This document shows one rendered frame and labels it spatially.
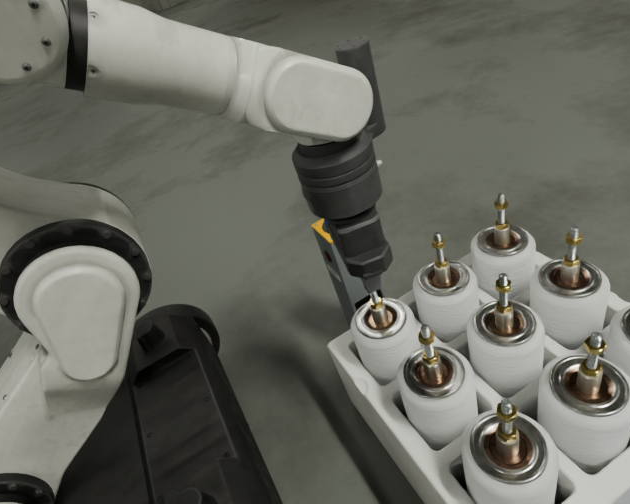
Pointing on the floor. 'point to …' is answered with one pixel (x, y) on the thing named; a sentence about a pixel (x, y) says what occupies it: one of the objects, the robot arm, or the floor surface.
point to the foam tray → (413, 455)
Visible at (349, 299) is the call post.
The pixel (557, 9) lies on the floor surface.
